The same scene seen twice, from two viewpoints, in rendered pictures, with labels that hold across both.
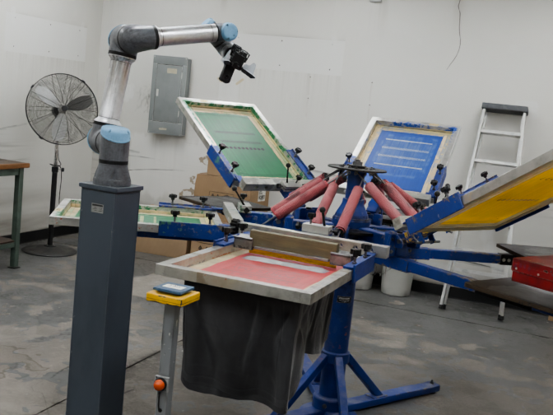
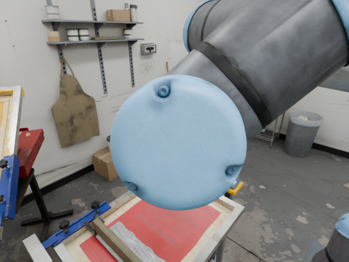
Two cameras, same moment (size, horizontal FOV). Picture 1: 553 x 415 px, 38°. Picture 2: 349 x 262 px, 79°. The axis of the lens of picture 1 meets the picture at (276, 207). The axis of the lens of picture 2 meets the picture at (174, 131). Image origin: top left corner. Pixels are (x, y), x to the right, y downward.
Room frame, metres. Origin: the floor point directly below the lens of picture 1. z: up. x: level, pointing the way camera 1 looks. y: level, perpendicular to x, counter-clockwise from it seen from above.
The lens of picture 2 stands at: (3.67, 0.33, 1.87)
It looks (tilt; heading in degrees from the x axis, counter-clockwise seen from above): 26 degrees down; 200
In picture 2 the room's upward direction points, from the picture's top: straight up
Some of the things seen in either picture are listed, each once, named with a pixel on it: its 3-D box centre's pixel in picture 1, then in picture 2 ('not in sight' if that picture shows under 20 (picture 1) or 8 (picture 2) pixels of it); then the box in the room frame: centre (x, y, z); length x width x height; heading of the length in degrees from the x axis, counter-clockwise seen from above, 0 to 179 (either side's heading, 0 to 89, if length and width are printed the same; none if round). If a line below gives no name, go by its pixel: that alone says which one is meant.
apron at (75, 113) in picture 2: not in sight; (74, 102); (1.79, -1.64, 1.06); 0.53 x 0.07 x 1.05; 159
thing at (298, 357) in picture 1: (312, 338); not in sight; (2.87, -0.18, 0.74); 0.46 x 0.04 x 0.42; 159
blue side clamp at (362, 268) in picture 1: (359, 267); (83, 225); (3.12, -0.35, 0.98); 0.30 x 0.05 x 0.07; 159
